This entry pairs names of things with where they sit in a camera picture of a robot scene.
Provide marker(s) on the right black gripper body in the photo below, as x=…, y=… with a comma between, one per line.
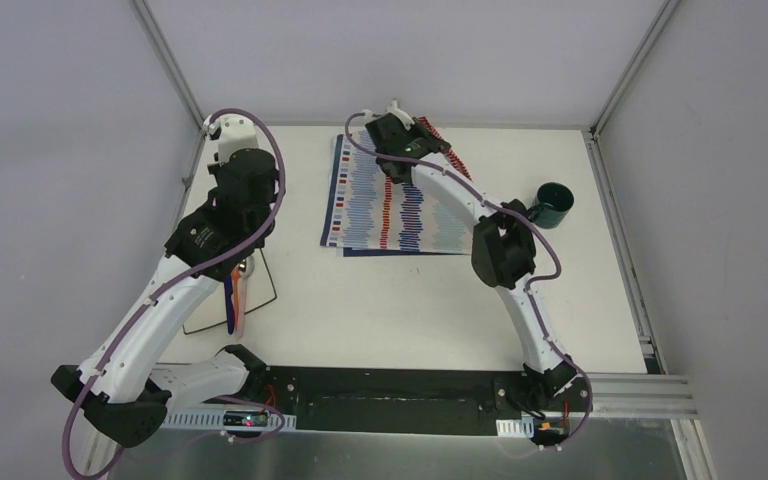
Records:
x=384, y=167

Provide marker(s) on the patterned cloth napkin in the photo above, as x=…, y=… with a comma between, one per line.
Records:
x=369, y=215

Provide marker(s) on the dark green mug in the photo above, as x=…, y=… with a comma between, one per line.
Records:
x=552, y=202

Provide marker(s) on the white square plate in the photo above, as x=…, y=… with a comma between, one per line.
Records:
x=210, y=315

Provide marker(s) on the dark blue plastic knife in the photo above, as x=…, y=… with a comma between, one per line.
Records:
x=228, y=292

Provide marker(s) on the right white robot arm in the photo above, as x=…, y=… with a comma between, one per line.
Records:
x=503, y=241

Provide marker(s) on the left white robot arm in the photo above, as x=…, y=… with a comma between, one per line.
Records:
x=117, y=389

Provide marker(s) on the orange plastic fork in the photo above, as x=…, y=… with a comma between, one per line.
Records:
x=236, y=300

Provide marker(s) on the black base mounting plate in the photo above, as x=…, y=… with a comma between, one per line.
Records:
x=434, y=402

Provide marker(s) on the silver spoon pink handle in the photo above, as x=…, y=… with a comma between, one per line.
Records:
x=246, y=268

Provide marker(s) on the right white cable duct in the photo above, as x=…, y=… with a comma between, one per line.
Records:
x=515, y=428

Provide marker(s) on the white cable duct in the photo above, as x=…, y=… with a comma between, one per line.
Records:
x=515, y=428
x=231, y=420

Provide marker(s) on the left white cable duct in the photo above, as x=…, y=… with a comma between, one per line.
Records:
x=231, y=420

